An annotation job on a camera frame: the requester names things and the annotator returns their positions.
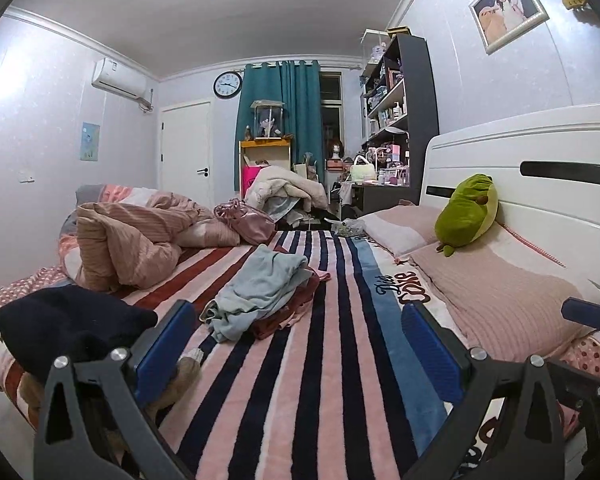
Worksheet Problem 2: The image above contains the navy planet sweater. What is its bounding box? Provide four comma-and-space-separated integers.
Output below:
0, 285, 158, 384

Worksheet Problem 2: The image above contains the polka dot pink sheet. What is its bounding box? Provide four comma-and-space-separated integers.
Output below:
554, 331, 600, 441

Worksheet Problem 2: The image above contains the pink pillow near headboard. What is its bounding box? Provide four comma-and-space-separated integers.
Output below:
411, 231, 600, 362

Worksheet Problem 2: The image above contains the beige knit garment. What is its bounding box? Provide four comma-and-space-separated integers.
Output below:
18, 346, 202, 441

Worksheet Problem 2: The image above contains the pink ribbed duvet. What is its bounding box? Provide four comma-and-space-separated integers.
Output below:
58, 184, 240, 292

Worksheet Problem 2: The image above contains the dark red garment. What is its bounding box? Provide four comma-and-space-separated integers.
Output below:
250, 268, 330, 340

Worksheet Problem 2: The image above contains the light blue garment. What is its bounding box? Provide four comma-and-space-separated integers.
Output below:
199, 245, 312, 342

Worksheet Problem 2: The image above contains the green plush toy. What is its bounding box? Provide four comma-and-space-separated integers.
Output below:
434, 174, 498, 257

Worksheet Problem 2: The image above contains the striped pink navy blanket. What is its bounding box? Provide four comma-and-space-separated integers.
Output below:
158, 231, 452, 479

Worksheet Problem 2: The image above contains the shiny pink handbag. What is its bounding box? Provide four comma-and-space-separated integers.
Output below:
213, 198, 275, 245

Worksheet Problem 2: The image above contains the white bed headboard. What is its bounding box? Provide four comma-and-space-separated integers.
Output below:
420, 104, 600, 289

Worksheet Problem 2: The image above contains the far pink white pillow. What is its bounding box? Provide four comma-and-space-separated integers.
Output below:
360, 205, 440, 260

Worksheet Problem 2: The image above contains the pile of white bedding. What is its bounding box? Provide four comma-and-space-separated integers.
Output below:
245, 166, 328, 220

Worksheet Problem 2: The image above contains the white door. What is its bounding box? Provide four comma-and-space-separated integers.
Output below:
159, 101, 213, 207

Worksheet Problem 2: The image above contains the yellow shelf cabinet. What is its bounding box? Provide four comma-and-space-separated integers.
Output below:
238, 138, 291, 198

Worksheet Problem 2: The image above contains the white handbag on desk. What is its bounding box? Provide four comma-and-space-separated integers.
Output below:
349, 154, 377, 182

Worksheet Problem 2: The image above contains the glass display case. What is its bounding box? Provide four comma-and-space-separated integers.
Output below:
251, 100, 285, 139

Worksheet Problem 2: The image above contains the white air conditioner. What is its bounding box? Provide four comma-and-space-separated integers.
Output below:
92, 58, 152, 110

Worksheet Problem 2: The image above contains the mannequin head with wig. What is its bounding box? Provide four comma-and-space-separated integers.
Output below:
325, 138, 343, 171

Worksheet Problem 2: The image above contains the dark tall bookshelf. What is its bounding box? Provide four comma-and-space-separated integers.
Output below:
351, 29, 439, 216

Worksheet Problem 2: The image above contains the teal curtain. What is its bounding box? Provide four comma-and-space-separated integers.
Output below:
233, 61, 325, 192

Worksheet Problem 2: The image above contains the framed portrait photo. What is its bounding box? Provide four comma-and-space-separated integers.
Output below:
469, 0, 548, 55

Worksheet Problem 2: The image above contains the blue wall poster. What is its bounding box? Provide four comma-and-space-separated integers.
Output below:
80, 122, 100, 162

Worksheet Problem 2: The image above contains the round black wall clock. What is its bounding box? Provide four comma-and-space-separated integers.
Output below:
213, 70, 242, 100

